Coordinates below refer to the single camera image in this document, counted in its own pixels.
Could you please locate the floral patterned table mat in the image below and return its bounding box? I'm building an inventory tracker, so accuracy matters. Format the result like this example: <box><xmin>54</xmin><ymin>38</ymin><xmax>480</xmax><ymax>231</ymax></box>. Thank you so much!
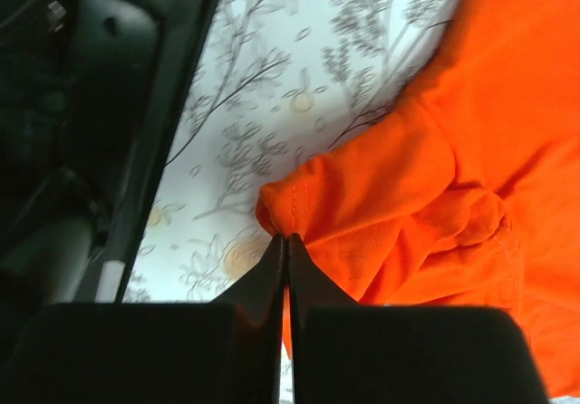
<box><xmin>121</xmin><ymin>0</ymin><xmax>472</xmax><ymax>404</ymax></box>

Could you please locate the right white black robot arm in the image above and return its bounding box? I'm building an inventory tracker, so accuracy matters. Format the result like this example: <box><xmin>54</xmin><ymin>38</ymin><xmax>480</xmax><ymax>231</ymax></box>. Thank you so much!
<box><xmin>1</xmin><ymin>0</ymin><xmax>388</xmax><ymax>403</ymax></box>

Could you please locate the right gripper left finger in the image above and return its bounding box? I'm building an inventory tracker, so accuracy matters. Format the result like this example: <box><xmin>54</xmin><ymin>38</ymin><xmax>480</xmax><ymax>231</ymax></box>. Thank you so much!
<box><xmin>1</xmin><ymin>236</ymin><xmax>285</xmax><ymax>403</ymax></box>

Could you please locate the orange t-shirt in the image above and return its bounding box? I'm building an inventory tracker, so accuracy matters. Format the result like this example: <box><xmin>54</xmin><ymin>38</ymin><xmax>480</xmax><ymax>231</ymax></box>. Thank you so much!
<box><xmin>256</xmin><ymin>0</ymin><xmax>579</xmax><ymax>398</ymax></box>

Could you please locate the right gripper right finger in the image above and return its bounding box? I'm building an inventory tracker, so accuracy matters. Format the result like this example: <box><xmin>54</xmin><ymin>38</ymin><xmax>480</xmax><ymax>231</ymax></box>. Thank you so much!
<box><xmin>287</xmin><ymin>235</ymin><xmax>547</xmax><ymax>403</ymax></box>

